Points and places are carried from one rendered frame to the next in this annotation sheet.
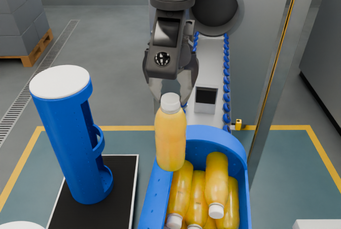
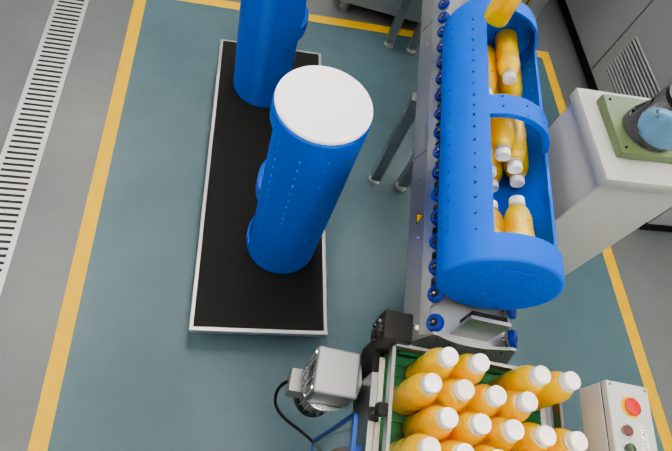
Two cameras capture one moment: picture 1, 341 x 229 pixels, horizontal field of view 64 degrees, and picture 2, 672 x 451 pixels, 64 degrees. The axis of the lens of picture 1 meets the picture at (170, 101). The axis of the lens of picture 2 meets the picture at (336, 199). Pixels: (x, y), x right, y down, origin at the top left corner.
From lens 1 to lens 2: 105 cm
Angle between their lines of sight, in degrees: 23
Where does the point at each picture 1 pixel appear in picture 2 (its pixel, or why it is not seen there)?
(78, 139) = (294, 6)
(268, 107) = (535, 3)
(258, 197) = not seen: hidden behind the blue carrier
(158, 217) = (482, 63)
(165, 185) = (482, 42)
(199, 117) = not seen: outside the picture
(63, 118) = not seen: outside the picture
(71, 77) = not seen: outside the picture
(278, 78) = not seen: outside the picture
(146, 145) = (321, 45)
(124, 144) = not seen: hidden behind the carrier
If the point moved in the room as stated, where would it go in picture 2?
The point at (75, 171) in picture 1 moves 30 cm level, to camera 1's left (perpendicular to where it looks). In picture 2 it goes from (270, 53) to (197, 42)
